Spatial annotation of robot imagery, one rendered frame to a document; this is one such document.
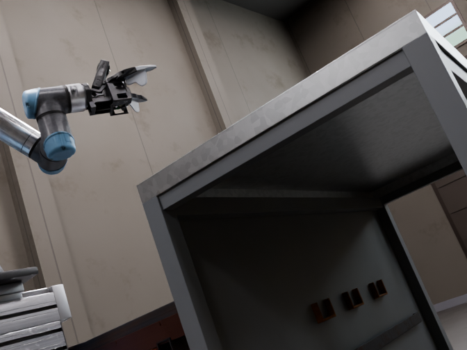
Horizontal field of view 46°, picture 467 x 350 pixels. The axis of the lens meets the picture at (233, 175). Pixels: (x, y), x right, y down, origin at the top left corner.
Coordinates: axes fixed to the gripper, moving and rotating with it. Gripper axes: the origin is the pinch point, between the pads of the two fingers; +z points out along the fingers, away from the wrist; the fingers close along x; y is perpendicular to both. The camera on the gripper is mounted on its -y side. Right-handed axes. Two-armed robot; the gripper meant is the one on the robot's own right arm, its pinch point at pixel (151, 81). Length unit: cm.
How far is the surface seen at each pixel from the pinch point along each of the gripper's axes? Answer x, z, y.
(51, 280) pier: -344, 1, -70
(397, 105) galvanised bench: 43, 32, 47
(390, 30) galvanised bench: 73, 6, 52
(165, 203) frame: 30, -21, 51
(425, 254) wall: -593, 604, -27
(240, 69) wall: -505, 380, -383
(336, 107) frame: 62, -1, 56
